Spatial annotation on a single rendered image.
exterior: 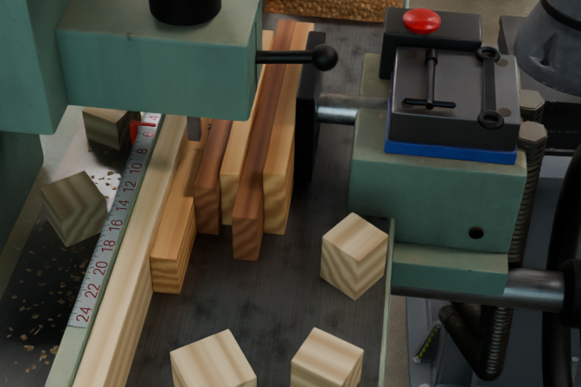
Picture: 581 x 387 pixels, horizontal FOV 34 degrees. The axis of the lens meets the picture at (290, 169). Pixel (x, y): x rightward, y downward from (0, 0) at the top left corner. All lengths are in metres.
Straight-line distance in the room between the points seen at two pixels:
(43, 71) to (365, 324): 0.29
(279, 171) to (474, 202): 0.16
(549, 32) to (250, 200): 0.72
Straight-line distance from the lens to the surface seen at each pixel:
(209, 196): 0.73
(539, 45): 1.36
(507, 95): 0.75
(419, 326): 1.83
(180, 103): 0.70
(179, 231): 0.71
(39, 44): 0.66
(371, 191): 0.76
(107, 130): 0.98
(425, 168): 0.74
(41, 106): 0.69
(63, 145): 1.01
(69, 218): 0.88
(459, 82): 0.76
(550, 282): 0.86
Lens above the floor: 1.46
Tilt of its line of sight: 43 degrees down
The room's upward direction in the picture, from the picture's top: 1 degrees clockwise
